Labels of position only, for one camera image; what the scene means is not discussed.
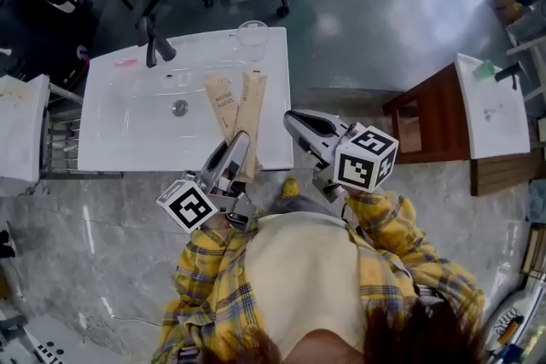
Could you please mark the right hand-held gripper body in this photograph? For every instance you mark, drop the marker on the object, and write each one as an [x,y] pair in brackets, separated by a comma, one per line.
[362,160]

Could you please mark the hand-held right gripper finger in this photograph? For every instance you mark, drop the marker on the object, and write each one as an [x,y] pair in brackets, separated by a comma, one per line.
[300,136]
[326,124]

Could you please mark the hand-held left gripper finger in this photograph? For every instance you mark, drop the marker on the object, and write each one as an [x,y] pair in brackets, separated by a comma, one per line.
[216,160]
[239,153]

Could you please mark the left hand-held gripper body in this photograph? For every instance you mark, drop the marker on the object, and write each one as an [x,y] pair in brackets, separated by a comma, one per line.
[187,206]

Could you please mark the long brown boxed toothbrush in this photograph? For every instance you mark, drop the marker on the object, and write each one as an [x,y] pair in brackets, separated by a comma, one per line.
[251,106]

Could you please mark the short brown boxed toothbrush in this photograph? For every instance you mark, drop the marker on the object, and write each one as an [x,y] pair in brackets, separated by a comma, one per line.
[219,102]

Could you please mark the white ceramic sink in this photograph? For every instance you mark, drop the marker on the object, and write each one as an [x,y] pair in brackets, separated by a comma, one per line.
[128,128]

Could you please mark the clear plastic cup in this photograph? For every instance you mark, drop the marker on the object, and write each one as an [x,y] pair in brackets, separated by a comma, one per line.
[253,38]

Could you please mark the person's right forearm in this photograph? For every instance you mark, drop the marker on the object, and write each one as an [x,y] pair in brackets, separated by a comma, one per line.
[392,226]

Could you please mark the person's left forearm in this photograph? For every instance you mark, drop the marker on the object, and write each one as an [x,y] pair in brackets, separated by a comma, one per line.
[209,255]

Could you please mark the metal sink drain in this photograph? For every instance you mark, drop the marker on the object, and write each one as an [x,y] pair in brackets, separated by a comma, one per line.
[180,107]

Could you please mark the white sink with black faucet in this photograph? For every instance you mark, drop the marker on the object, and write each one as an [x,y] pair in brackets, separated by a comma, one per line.
[490,119]

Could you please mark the green cup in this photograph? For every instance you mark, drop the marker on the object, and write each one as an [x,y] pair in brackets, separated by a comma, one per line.
[484,69]

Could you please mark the person's yellow shoe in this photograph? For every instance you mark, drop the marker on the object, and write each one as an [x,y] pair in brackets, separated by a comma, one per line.
[291,187]

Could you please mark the dark metal faucet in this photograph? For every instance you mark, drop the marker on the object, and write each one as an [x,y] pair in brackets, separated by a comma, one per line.
[155,47]

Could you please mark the person's torso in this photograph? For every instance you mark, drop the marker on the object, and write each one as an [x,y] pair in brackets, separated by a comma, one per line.
[307,277]

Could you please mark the metal rack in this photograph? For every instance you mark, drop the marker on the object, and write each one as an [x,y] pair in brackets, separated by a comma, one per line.
[59,136]

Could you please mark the black faucet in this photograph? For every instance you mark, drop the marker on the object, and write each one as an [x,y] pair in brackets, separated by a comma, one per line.
[507,74]

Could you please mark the cardboard box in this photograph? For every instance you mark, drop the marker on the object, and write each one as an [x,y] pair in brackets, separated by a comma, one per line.
[507,0]

